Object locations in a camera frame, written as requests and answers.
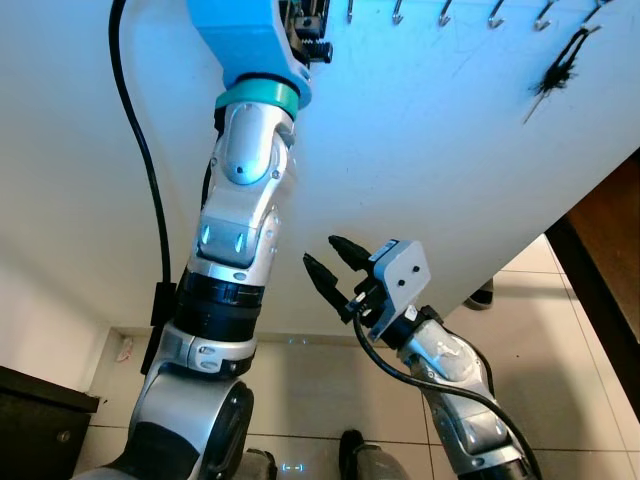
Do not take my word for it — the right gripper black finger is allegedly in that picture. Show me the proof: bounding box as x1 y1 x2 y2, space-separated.
302 252 353 313
327 235 378 273

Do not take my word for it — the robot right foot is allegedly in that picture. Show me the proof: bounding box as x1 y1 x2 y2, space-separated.
337 428 412 480

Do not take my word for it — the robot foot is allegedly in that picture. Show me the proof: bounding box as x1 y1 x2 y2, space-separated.
337 428 412 480
234 448 280 480

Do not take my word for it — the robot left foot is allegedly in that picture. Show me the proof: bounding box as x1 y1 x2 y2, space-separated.
234 448 280 480

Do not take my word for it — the dark brown wooden table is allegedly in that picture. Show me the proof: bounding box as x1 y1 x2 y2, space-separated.
464 150 640 393

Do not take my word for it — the dark wooden cabinet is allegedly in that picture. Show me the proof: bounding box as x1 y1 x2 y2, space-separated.
0 364 102 480

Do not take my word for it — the light blue right wrist camera mount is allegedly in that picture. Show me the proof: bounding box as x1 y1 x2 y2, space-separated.
364 239 432 342

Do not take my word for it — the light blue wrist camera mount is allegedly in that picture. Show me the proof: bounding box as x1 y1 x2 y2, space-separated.
188 0 314 107
364 239 432 342

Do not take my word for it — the light blue left wrist camera mount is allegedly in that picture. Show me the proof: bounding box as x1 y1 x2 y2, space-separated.
188 0 314 107

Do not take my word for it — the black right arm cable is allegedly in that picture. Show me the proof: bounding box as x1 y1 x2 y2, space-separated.
351 308 542 480

